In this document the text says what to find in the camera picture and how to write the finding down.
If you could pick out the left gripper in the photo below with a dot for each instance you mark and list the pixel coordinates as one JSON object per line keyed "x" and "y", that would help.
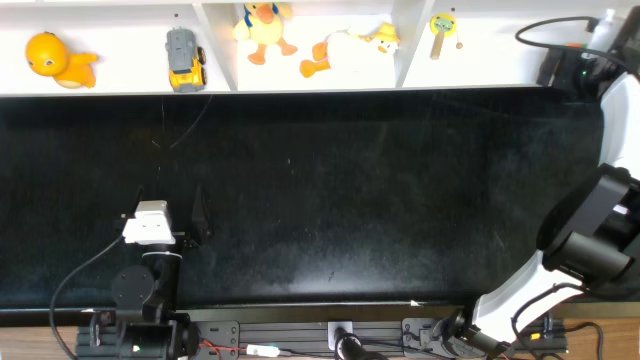
{"x": 186, "y": 239}

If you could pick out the grey and yellow toy truck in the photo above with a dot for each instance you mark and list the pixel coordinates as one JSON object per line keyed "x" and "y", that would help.
{"x": 182, "y": 55}

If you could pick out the orange rubber duck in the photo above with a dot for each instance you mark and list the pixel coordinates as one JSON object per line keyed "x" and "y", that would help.
{"x": 47, "y": 55}

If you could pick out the yellow rattle drum toy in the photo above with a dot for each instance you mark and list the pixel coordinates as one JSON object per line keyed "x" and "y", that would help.
{"x": 442, "y": 24}

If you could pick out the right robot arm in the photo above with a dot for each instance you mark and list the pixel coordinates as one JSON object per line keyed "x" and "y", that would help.
{"x": 620, "y": 115}

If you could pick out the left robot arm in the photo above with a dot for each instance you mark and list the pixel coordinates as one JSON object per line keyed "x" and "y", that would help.
{"x": 132, "y": 287}

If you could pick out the yellow plush duck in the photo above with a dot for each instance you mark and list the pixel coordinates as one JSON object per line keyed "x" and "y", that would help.
{"x": 265, "y": 32}

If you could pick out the white shelf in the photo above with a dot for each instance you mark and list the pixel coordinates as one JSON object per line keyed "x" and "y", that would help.
{"x": 325, "y": 75}

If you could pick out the white plush duck with hat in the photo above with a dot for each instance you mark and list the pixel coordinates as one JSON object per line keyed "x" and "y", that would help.
{"x": 355, "y": 52}

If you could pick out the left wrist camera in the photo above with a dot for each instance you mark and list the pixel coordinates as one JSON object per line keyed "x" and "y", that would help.
{"x": 150, "y": 222}

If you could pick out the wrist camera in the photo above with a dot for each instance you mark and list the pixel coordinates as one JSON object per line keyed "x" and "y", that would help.
{"x": 150, "y": 222}
{"x": 602, "y": 32}

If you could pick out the mounting rail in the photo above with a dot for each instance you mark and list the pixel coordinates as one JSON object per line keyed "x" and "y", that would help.
{"x": 300, "y": 336}

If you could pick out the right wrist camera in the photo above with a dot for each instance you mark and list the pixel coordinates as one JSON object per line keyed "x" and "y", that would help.
{"x": 602, "y": 32}

